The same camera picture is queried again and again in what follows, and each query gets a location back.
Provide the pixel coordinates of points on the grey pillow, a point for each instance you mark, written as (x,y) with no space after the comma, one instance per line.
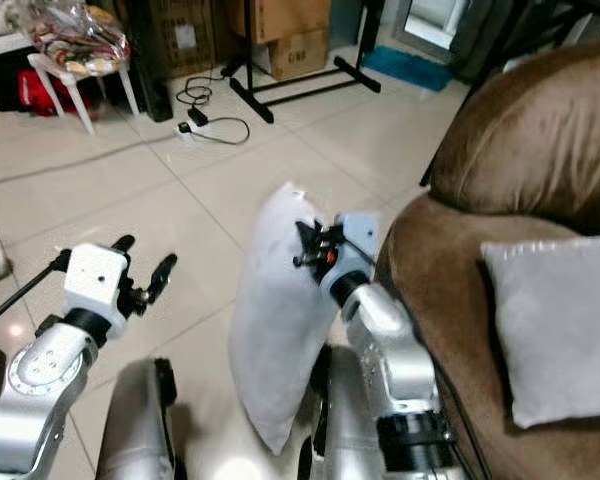
(555,330)

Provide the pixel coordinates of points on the large cardboard box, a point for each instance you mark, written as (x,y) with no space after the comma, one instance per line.
(290,16)

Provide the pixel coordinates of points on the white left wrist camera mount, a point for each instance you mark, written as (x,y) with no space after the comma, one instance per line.
(95,275)

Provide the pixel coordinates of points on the black metal rack stand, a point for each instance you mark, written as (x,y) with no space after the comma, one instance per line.
(290,88)

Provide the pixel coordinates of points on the white pillow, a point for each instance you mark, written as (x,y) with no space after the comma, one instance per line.
(275,320)

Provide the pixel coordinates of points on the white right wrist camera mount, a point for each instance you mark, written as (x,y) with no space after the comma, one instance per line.
(355,250)

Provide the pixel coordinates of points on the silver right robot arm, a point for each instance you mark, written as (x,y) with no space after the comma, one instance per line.
(400,370)

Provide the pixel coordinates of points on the silver robot leg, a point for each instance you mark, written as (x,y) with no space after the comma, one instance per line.
(133,430)
(345,430)

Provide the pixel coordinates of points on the small printed cardboard box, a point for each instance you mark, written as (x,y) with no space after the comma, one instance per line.
(300,53)

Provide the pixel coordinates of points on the red bag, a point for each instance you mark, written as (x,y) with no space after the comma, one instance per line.
(37,92)

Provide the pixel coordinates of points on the brown sofa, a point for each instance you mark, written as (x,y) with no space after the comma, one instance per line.
(530,140)

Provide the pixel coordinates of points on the silver right robot leg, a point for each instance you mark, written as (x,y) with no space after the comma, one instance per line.
(345,430)

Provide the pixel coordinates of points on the colourful plastic-wrapped bundle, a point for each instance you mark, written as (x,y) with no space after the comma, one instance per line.
(80,38)

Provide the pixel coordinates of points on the black upright post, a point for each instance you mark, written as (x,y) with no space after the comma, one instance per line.
(152,60)

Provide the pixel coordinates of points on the white plastic chair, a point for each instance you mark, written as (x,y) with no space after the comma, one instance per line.
(68,78)

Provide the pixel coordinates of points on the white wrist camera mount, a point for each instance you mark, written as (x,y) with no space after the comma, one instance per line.
(95,275)
(355,250)

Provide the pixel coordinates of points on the silver left robot leg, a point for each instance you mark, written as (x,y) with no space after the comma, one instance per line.
(133,430)

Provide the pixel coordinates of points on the dark labelled cardboard box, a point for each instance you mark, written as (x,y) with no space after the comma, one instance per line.
(183,36)

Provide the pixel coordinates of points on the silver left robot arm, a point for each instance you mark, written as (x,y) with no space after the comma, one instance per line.
(40,390)

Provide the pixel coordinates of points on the white power strip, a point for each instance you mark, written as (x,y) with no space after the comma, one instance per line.
(190,130)

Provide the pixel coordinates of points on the blue floor mat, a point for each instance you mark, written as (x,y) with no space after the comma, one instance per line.
(408,68)

